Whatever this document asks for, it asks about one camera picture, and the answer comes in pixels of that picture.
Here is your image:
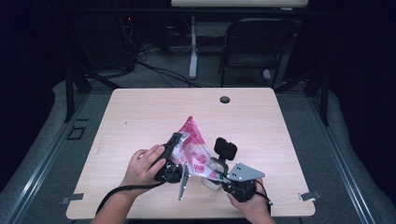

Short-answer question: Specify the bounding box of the person's left hand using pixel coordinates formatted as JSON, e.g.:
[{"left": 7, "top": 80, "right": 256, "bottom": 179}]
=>
[{"left": 120, "top": 144, "right": 167, "bottom": 191}]

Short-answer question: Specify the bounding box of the glass seasoning jar black lid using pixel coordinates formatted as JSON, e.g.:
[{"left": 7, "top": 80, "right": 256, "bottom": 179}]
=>
[{"left": 201, "top": 136, "right": 238, "bottom": 191}]

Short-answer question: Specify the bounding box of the grey table bracket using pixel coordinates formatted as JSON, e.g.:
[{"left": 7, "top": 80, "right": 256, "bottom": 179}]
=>
[
  {"left": 298, "top": 189, "right": 321, "bottom": 202},
  {"left": 60, "top": 192, "right": 85, "bottom": 205}
]

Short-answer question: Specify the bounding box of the black folding chair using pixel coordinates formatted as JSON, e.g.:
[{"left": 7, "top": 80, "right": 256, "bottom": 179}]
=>
[{"left": 218, "top": 18, "right": 302, "bottom": 90}]

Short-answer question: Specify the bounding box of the person's right hand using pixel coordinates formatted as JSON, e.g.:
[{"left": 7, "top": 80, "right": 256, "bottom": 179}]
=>
[{"left": 226, "top": 177, "right": 272, "bottom": 219}]

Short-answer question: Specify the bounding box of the white desk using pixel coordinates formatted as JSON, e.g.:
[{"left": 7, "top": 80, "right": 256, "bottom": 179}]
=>
[{"left": 170, "top": 0, "right": 309, "bottom": 79}]

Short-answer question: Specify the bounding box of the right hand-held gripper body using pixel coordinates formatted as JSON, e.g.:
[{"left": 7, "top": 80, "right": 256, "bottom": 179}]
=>
[{"left": 221, "top": 161, "right": 266, "bottom": 203}]

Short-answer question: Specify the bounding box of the black gripper strap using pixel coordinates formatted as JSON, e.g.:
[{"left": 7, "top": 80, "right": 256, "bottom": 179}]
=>
[
  {"left": 95, "top": 181, "right": 164, "bottom": 216},
  {"left": 255, "top": 179, "right": 275, "bottom": 216}
]

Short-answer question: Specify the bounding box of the dark cabinet with red light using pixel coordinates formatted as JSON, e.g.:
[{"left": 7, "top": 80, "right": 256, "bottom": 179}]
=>
[{"left": 71, "top": 12, "right": 138, "bottom": 71}]

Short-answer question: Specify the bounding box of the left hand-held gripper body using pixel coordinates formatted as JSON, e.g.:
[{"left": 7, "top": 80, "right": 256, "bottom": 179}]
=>
[{"left": 153, "top": 141, "right": 191, "bottom": 202}]

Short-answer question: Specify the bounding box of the black floor cable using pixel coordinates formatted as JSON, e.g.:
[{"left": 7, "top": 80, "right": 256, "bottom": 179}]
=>
[{"left": 136, "top": 60, "right": 204, "bottom": 89}]

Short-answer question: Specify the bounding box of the black frame post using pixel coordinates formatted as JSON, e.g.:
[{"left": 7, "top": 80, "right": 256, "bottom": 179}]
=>
[
  {"left": 64, "top": 66, "right": 120, "bottom": 123},
  {"left": 274, "top": 66, "right": 331, "bottom": 127}
]

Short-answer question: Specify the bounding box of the red and white plastic bag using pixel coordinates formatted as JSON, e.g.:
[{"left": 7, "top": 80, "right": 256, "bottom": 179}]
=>
[{"left": 169, "top": 116, "right": 231, "bottom": 184}]

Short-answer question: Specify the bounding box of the aluminium floor rail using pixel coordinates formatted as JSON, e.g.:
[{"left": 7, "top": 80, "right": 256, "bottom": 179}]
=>
[
  {"left": 306, "top": 92, "right": 377, "bottom": 224},
  {"left": 0, "top": 92, "right": 92, "bottom": 224}
]

